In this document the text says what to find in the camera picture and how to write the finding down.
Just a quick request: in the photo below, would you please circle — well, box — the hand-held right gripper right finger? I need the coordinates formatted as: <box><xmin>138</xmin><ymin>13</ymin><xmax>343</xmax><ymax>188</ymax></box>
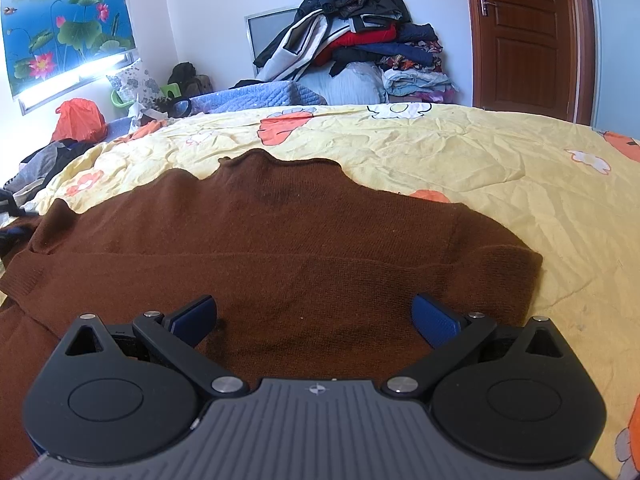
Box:
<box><xmin>382</xmin><ymin>293</ymin><xmax>571</xmax><ymax>399</ymax></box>

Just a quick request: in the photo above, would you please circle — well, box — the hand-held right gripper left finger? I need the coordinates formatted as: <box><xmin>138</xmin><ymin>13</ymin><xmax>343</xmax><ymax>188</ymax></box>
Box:
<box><xmin>60</xmin><ymin>295</ymin><xmax>249</xmax><ymax>400</ymax></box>

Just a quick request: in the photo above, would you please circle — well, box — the brown knit sweater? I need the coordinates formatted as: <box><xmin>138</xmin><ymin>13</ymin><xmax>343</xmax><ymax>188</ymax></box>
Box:
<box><xmin>0</xmin><ymin>149</ymin><xmax>544</xmax><ymax>411</ymax></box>

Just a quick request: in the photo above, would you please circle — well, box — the dark clothes heap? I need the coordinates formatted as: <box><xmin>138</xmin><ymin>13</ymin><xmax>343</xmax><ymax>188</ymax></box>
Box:
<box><xmin>0</xmin><ymin>139</ymin><xmax>96</xmax><ymax>211</ymax></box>

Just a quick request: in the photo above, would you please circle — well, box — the pile of clothes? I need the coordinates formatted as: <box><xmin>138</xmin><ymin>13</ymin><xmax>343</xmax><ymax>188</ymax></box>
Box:
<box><xmin>252</xmin><ymin>0</ymin><xmax>461</xmax><ymax>108</ymax></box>

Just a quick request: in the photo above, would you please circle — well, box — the yellow floral blanket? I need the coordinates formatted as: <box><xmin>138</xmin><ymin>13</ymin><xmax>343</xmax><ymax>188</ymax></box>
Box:
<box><xmin>0</xmin><ymin>101</ymin><xmax>640</xmax><ymax>476</ymax></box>

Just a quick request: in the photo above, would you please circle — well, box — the white cloth strip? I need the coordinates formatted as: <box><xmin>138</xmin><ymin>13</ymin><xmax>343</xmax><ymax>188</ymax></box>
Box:
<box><xmin>125</xmin><ymin>97</ymin><xmax>171</xmax><ymax>133</ymax></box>

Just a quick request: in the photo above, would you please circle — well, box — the orange plastic bag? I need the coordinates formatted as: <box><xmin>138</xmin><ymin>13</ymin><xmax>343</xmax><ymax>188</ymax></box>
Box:
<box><xmin>50</xmin><ymin>98</ymin><xmax>108</xmax><ymax>143</ymax></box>

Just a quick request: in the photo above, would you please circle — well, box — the blue quilted blanket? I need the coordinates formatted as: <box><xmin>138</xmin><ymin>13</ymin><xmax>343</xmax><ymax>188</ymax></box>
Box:
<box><xmin>190</xmin><ymin>79</ymin><xmax>331</xmax><ymax>116</ymax></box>

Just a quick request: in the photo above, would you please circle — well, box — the black bag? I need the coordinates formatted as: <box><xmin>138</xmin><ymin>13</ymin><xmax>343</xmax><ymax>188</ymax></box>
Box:
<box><xmin>167</xmin><ymin>61</ymin><xmax>213</xmax><ymax>98</ymax></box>

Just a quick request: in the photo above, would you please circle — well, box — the grey floral pillow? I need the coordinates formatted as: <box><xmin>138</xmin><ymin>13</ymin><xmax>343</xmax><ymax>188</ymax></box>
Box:
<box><xmin>106</xmin><ymin>58</ymin><xmax>166</xmax><ymax>106</ymax></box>

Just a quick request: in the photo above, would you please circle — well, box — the brown wooden door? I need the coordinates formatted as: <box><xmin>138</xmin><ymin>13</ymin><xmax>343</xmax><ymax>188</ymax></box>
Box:
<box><xmin>462</xmin><ymin>0</ymin><xmax>596</xmax><ymax>126</ymax></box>

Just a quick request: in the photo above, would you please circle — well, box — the grey framed panel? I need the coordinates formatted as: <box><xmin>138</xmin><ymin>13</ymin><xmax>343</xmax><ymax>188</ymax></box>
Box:
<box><xmin>243</xmin><ymin>6</ymin><xmax>303</xmax><ymax>78</ymax></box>

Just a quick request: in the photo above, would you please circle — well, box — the lotus print wall poster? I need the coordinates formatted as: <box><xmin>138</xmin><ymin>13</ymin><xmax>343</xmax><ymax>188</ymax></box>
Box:
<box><xmin>0</xmin><ymin>0</ymin><xmax>137</xmax><ymax>98</ymax></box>

